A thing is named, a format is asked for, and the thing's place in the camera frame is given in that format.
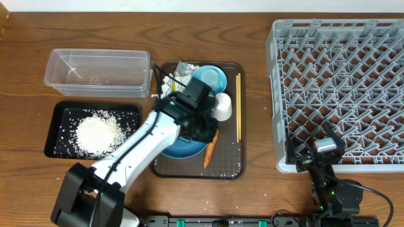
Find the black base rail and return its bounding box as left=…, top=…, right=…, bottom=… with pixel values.
left=140, top=215, right=379, bottom=227

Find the small light blue bowl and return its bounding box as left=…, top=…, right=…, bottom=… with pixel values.
left=192, top=66, right=227, bottom=93

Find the grey dishwasher rack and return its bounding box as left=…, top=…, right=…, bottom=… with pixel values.
left=266, top=19, right=403, bottom=173

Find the orange carrot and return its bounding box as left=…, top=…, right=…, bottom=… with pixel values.
left=203, top=129, right=220, bottom=168

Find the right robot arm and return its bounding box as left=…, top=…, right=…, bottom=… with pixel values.
left=286, top=125, right=379, bottom=227

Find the light blue cup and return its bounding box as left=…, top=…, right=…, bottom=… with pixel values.
left=200, top=69, right=220, bottom=90

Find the large blue plate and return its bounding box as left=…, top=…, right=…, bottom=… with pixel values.
left=162, top=137, right=208, bottom=159

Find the dark brown serving tray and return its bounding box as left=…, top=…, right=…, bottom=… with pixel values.
left=150, top=61, right=246, bottom=180

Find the clear plastic bin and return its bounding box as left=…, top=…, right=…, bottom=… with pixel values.
left=44, top=49, right=152, bottom=98

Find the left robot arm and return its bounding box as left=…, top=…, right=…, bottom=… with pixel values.
left=50, top=91, right=218, bottom=226

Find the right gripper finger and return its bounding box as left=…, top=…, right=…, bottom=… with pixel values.
left=324, top=123, right=346, bottom=150
left=286, top=133, right=297, bottom=164

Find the crumpled silver foil wrapper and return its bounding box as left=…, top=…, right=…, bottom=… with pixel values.
left=174, top=61, right=200, bottom=79

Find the pile of white rice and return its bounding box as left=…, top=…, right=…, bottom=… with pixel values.
left=73, top=110, right=127, bottom=159

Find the crumpled white paper napkin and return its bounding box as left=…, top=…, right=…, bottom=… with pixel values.
left=160, top=73, right=191, bottom=98

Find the white pink cup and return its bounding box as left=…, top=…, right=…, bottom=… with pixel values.
left=211, top=93, right=232, bottom=122

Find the black waste tray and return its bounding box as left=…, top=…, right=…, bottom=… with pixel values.
left=44, top=101, right=139, bottom=160

